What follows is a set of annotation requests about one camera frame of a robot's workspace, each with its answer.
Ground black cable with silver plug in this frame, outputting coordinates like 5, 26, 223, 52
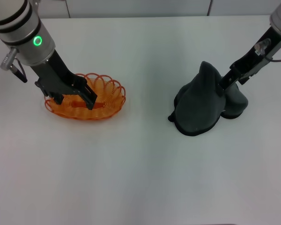
0, 47, 28, 83

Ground grey cable with silver plug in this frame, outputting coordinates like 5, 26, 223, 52
265, 55, 281, 63

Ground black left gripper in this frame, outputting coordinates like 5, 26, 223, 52
29, 50, 98, 111

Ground orange plastic woven basket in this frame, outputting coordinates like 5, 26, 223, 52
44, 73, 126, 121

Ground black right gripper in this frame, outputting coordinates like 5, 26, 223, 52
217, 25, 281, 97

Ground dark grey towel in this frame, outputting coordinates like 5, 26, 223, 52
167, 60, 249, 137

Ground translucent cable plug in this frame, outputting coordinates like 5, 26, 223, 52
253, 38, 272, 56

